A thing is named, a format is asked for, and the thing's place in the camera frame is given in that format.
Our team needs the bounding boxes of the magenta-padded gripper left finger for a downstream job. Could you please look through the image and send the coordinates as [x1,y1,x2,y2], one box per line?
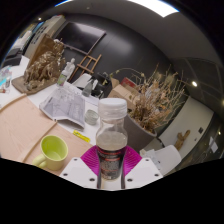
[59,145,101,189]

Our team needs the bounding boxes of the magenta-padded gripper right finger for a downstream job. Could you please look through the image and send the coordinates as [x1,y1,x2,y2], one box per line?
[121,145,165,190]

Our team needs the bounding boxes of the clear white-capped drink bottle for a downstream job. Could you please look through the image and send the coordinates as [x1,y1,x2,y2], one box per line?
[95,97,129,181]

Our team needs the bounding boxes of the papers on chair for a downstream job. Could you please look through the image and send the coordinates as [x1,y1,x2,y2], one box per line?
[140,148,162,168]

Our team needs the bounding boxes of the dried plant in grey pot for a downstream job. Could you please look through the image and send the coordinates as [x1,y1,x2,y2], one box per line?
[109,63,188,153]

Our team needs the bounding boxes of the white chair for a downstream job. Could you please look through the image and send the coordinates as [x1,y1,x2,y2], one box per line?
[139,144,183,176]
[71,73,93,90]

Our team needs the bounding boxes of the yellow-green mug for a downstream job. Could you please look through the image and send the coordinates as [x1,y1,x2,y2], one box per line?
[32,134,70,172]

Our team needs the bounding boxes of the small grey cup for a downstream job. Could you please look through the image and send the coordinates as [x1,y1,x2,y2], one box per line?
[84,109,100,126]

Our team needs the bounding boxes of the open grey newspaper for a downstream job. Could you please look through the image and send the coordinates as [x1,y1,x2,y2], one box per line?
[39,84,87,130]

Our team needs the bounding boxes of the cardboard box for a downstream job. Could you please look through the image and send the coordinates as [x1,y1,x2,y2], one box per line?
[107,78,138,111]

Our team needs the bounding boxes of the red box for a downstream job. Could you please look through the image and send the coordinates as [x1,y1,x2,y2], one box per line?
[120,77,138,89]

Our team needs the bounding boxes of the beige canvas sheet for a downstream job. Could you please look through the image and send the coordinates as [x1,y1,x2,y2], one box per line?
[0,93,93,176]

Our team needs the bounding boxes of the green spray bottle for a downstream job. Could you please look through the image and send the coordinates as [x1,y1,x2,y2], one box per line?
[56,70,68,88]

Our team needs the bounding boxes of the white bust figure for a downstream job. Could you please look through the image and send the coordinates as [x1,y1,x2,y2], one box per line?
[63,57,77,80]

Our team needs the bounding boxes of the wooden easel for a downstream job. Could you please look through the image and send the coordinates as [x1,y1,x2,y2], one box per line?
[68,53,103,83]

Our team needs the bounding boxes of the colourful printed book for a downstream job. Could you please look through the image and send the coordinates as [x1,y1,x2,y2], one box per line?
[0,65,14,95]

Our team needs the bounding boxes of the black flat boxes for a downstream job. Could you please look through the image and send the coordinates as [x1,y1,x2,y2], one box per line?
[1,48,24,68]

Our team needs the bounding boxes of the beige cabinet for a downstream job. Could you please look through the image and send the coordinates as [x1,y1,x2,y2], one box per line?
[23,14,66,60]

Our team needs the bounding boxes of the long ceiling light strip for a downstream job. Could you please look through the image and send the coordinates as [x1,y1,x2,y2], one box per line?
[128,0,181,18]

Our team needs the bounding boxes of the wooden wall figure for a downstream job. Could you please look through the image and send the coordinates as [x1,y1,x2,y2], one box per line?
[174,129,192,151]

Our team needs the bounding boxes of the black wall screen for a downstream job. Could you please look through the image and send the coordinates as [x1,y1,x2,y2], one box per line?
[54,21,107,55]

